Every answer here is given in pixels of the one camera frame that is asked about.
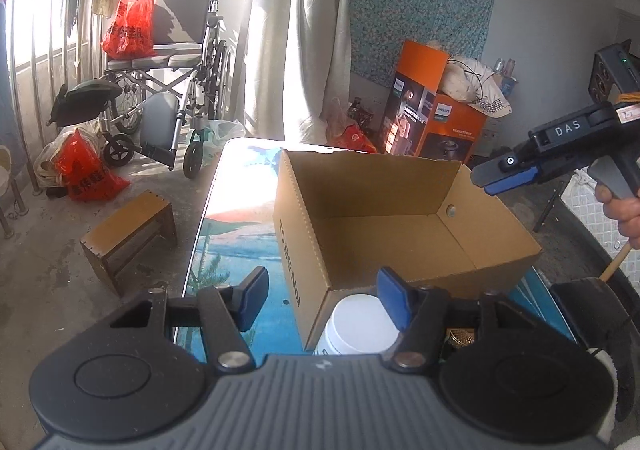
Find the red plastic bag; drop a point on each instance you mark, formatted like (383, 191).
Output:
(129, 25)
(82, 165)

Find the wooden stick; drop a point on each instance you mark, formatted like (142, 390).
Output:
(615, 261)

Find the short orange appliance box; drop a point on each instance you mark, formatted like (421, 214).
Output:
(450, 130)

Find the tall orange appliance box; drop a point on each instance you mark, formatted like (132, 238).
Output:
(417, 75)

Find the person's right hand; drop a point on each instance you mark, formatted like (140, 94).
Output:
(622, 217)

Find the grey folding wheelchair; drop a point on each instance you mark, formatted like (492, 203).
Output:
(175, 10)

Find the beige plastic stool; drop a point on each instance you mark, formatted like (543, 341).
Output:
(10, 190)

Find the white bottle with green label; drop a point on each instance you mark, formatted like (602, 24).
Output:
(360, 325)

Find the small wooden stool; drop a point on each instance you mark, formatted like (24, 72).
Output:
(125, 230)

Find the white quilted pad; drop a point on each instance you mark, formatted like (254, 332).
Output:
(585, 215)

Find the red snack bag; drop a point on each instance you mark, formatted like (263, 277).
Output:
(357, 138)

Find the gold round ribbed lid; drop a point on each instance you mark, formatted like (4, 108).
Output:
(461, 337)

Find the black hanging tassels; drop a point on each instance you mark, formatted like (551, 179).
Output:
(77, 0)

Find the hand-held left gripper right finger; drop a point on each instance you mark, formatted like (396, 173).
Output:
(395, 297)

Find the metal balcony railing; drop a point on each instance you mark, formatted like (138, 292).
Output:
(45, 30)

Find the white woven sack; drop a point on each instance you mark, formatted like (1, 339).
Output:
(50, 155)

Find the black brimmed hat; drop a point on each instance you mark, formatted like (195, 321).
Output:
(85, 98)

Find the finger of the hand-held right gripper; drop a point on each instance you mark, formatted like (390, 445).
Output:
(505, 170)

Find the brown cardboard box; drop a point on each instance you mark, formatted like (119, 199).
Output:
(380, 240)

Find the white cloth bag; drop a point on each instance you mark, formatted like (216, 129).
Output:
(470, 78)

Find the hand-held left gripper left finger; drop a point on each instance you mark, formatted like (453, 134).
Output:
(253, 297)

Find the beige curtain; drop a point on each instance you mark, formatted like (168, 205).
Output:
(310, 30)

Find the clear white plastic bag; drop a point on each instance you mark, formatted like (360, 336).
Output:
(222, 133)

